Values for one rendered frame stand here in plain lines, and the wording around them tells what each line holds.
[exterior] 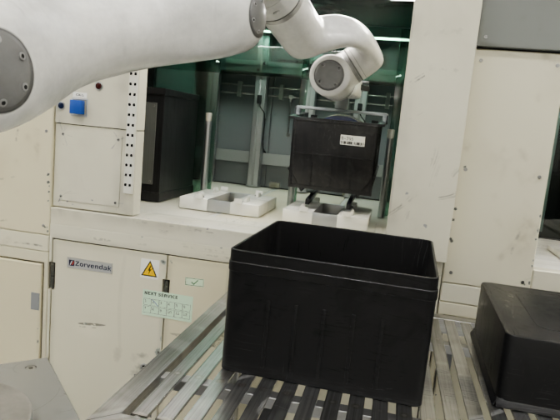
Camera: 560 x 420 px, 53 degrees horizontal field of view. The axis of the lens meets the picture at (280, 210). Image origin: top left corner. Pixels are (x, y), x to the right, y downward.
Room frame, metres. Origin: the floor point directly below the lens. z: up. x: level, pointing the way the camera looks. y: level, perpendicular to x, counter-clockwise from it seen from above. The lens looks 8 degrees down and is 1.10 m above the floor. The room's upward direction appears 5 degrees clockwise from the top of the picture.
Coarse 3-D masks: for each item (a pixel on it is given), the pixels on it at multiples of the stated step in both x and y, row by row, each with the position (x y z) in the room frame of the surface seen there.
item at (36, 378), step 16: (0, 368) 0.68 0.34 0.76; (16, 368) 0.68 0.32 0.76; (32, 368) 0.69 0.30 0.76; (48, 368) 0.69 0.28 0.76; (16, 384) 0.64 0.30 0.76; (32, 384) 0.65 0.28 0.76; (48, 384) 0.65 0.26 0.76; (32, 400) 0.61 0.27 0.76; (48, 400) 0.61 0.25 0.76; (64, 400) 0.62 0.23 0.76; (32, 416) 0.58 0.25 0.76; (48, 416) 0.58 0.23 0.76; (64, 416) 0.58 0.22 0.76
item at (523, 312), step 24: (504, 288) 0.94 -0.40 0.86; (528, 288) 0.96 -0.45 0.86; (480, 312) 0.93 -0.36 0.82; (504, 312) 0.80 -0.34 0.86; (528, 312) 0.81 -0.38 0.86; (552, 312) 0.82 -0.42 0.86; (480, 336) 0.90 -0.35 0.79; (504, 336) 0.71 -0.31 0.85; (528, 336) 0.70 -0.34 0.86; (552, 336) 0.71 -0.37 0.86; (480, 360) 0.85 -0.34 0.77; (504, 360) 0.71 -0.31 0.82; (528, 360) 0.70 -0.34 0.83; (552, 360) 0.69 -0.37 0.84; (504, 384) 0.70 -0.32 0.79; (528, 384) 0.70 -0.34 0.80; (552, 384) 0.69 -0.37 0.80; (528, 408) 0.69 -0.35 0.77; (552, 408) 0.69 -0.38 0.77
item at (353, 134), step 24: (312, 120) 1.39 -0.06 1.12; (336, 120) 1.38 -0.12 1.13; (384, 120) 1.45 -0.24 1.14; (312, 144) 1.40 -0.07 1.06; (336, 144) 1.39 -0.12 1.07; (360, 144) 1.38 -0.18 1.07; (288, 168) 1.42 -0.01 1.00; (312, 168) 1.40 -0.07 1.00; (336, 168) 1.39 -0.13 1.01; (360, 168) 1.38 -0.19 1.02; (312, 192) 1.50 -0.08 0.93; (360, 192) 1.38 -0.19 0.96
